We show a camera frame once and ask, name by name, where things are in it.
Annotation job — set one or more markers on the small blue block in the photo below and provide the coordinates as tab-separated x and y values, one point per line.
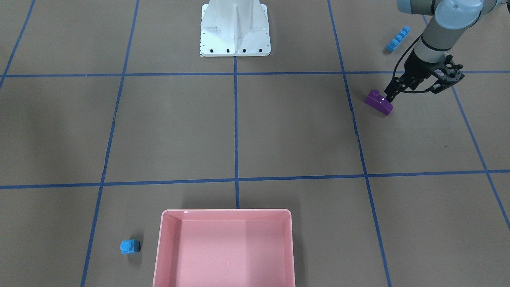
130	246

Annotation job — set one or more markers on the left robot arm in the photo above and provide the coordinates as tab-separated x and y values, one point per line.
429	55

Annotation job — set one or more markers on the purple wedge block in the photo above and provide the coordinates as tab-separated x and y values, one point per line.
378	102

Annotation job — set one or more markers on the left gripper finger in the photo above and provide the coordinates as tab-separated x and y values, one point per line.
393	89

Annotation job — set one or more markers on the long blue block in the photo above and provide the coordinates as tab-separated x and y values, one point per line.
398	39

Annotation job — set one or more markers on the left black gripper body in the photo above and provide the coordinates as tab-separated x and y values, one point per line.
417	67

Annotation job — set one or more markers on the pink plastic box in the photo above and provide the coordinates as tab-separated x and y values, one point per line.
225	248

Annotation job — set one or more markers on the white camera pedestal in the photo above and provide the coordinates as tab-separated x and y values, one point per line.
234	28

